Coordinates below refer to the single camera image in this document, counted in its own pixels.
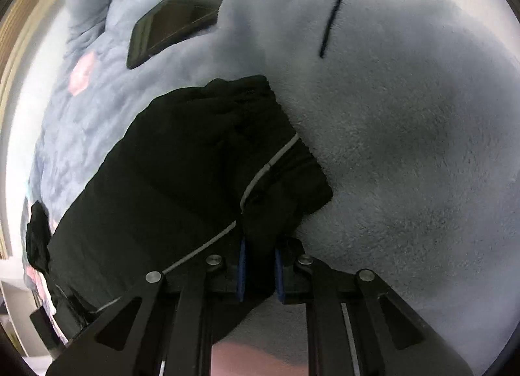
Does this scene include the black pants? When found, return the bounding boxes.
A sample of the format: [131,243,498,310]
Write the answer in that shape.
[25,75,334,344]

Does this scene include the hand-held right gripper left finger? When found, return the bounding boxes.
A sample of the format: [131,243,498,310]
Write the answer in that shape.
[45,238,249,376]

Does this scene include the white bookshelf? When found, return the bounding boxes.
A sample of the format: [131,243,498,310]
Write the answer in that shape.
[0,278,53,360]

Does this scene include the grey floral blanket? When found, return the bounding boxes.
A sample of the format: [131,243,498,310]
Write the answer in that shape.
[22,0,516,376]

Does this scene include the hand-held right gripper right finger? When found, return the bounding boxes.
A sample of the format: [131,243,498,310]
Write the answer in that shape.
[274,238,476,376]

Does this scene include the black smartphone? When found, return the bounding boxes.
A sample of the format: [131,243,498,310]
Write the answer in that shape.
[126,0,234,70]

